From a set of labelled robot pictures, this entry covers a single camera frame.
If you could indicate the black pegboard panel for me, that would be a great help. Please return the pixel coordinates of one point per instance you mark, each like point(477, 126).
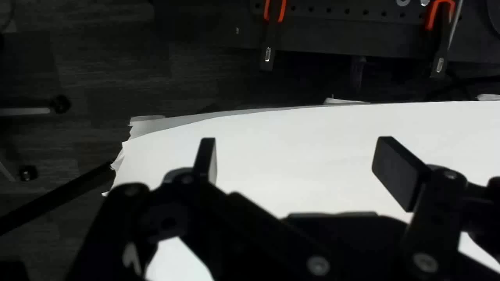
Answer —
point(386, 29)

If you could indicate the right orange-handled clamp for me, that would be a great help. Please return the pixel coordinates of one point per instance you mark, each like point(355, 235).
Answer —
point(441, 23)

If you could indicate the black diagonal bar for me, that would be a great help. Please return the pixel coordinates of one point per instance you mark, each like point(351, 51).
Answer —
point(57, 199)

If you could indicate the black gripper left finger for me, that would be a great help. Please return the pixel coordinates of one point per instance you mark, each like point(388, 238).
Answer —
point(233, 238)

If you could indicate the white paper sheet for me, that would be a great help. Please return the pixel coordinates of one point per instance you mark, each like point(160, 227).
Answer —
point(315, 158)

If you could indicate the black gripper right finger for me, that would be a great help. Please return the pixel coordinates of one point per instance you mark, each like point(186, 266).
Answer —
point(444, 205)

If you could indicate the left orange-handled clamp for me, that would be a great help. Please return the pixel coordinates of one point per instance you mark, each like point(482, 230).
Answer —
point(274, 13)

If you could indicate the orange-handled clamp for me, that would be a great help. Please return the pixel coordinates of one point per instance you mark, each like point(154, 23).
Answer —
point(274, 13)
point(441, 23)

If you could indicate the black rod with knob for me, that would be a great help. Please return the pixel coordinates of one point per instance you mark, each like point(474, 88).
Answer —
point(57, 105)

